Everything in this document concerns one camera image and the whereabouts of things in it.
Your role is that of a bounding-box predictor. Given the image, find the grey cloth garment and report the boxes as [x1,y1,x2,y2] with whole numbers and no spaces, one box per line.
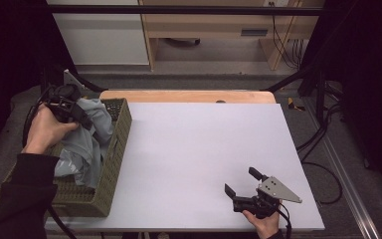
[53,97,115,190]

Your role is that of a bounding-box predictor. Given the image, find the black horizontal frame bar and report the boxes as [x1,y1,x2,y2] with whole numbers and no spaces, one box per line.
[46,4,326,17]

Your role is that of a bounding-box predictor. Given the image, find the black metal stand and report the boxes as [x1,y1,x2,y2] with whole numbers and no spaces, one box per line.
[261,63,346,123]

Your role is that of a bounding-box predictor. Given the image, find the wooden table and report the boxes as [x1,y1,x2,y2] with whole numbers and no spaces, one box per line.
[98,89,277,105]

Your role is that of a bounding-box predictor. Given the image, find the black curtain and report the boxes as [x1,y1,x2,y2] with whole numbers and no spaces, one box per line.
[0,0,78,163]
[299,0,382,203]

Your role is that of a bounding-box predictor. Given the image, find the person's left hand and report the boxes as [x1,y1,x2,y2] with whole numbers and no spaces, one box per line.
[21,104,81,155]

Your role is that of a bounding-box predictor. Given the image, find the person's right hand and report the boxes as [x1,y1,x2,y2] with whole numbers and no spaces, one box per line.
[241,208,282,239]

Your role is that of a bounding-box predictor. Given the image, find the aluminium floor rail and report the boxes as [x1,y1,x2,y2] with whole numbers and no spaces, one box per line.
[301,95,382,239]

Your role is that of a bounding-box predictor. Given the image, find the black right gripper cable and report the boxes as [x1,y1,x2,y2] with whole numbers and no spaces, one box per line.
[276,202,293,239]

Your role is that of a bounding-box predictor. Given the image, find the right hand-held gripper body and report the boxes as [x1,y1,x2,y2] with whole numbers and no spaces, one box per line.
[232,175,303,220]

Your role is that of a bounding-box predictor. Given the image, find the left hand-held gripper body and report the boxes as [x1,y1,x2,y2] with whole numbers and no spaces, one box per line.
[46,69,86,123]

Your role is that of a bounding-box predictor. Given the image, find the white table cover board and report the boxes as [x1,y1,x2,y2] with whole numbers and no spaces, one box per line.
[45,102,326,233]

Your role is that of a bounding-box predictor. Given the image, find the yellow and black tool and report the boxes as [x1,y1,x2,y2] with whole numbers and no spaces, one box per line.
[286,97,306,113]

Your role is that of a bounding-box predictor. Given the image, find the black floor cables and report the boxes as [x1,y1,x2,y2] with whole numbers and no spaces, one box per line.
[295,101,344,205]

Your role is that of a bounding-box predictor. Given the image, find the olive green woven basket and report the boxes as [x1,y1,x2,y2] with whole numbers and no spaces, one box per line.
[0,97,133,219]

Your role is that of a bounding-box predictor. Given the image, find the hanging black cables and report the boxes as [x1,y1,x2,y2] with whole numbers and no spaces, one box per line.
[268,1,304,70]

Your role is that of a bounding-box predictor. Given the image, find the light wooden desk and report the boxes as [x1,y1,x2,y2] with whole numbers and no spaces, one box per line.
[138,0,326,72]

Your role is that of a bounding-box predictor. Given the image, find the white cabinet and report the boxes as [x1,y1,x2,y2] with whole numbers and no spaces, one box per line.
[46,0,150,67]

